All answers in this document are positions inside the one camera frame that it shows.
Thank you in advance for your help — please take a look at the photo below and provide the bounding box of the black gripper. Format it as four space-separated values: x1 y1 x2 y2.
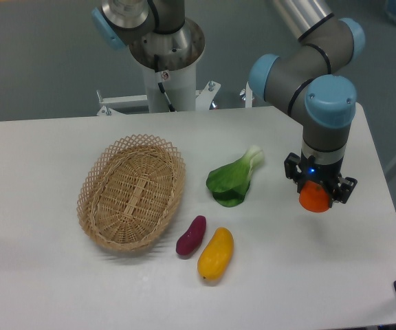
284 153 358 208

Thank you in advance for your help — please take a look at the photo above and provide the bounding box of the orange fruit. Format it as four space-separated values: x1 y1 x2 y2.
299 181 329 213

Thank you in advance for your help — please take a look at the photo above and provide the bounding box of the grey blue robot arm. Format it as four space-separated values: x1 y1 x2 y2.
91 1 365 212

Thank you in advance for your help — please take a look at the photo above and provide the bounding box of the woven wicker basket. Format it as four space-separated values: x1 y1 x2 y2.
77 134 186 252

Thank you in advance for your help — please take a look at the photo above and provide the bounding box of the green bok choy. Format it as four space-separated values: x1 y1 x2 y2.
206 146 265 208

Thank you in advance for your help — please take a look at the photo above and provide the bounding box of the yellow mango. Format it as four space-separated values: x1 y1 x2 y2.
197 227 234 282

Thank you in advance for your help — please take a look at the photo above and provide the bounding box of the purple sweet potato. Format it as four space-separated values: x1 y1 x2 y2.
175 215 207 256

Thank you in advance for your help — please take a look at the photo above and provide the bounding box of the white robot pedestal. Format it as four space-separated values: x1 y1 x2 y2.
97 19 221 116

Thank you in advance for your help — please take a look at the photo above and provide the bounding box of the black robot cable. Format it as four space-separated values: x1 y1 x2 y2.
153 54 177 113

